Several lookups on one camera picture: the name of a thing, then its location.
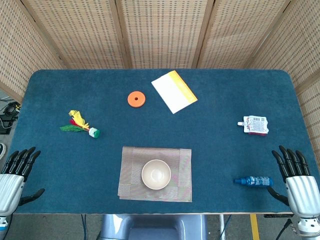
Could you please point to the blue spray bottle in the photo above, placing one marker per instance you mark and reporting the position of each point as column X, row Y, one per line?
column 257, row 181

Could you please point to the blue felt table cover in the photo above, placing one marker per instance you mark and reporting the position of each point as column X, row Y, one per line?
column 75, row 87

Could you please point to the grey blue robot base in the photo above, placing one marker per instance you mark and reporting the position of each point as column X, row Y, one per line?
column 150, row 225

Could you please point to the metal table leg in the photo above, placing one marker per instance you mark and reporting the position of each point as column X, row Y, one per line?
column 221, row 227

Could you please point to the feather shuttlecock with green base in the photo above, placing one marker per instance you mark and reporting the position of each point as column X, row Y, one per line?
column 93, row 132

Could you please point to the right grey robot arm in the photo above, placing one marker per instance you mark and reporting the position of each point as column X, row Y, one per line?
column 308, row 223

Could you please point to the black power adapter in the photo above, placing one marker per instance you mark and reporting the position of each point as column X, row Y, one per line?
column 5, row 125

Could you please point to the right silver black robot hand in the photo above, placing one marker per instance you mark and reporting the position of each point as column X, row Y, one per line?
column 302, row 195

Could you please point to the white snack pouch with spout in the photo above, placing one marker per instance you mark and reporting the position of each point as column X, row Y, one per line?
column 257, row 123

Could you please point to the white notebook with yellow spine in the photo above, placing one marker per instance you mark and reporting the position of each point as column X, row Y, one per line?
column 172, row 95

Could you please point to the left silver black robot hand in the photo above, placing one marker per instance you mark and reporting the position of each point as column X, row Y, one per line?
column 10, row 190

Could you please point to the orange disc with hole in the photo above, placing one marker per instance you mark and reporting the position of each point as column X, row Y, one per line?
column 140, row 102

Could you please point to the black and white shoe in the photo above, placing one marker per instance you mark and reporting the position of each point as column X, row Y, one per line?
column 2, row 150

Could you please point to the woven bamboo screen panel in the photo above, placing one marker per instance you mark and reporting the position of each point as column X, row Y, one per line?
column 162, row 32
column 237, row 32
column 15, row 50
column 300, row 50
column 82, row 32

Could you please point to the white bowl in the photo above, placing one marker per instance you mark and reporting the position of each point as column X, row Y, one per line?
column 156, row 175

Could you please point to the brown woven placemat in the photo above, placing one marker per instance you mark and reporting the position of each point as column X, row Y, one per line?
column 130, row 160

